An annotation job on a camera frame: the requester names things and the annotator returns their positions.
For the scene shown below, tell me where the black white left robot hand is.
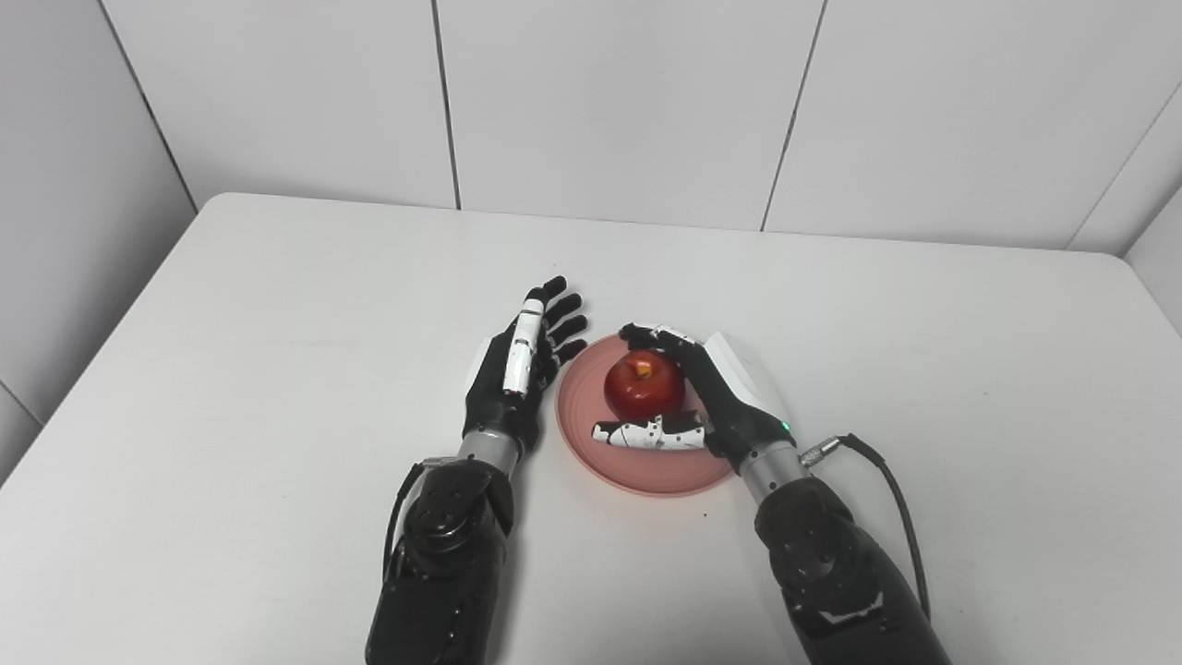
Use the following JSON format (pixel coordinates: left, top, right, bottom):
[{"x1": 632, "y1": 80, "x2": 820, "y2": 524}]
[{"x1": 462, "y1": 275, "x2": 589, "y2": 453}]

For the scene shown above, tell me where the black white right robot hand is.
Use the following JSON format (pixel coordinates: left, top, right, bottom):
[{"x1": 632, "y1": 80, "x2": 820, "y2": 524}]
[{"x1": 592, "y1": 322, "x2": 795, "y2": 474}]

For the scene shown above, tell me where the red apple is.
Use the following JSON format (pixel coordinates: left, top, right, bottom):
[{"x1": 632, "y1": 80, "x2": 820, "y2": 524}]
[{"x1": 604, "y1": 350, "x2": 687, "y2": 421}]

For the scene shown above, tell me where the pink round plate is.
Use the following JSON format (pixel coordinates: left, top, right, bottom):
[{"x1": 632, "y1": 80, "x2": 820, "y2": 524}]
[{"x1": 555, "y1": 331, "x2": 740, "y2": 499}]

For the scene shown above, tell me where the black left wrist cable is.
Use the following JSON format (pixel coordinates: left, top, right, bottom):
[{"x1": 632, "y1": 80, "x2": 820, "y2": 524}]
[{"x1": 382, "y1": 459, "x2": 460, "y2": 583}]

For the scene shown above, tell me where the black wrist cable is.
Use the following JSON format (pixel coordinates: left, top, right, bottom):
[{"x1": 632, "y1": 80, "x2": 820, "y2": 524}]
[
  {"x1": 382, "y1": 459, "x2": 460, "y2": 583},
  {"x1": 799, "y1": 433, "x2": 932, "y2": 620}
]

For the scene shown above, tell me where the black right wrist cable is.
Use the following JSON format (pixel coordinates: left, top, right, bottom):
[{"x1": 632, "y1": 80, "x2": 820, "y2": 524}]
[{"x1": 799, "y1": 433, "x2": 932, "y2": 620}]

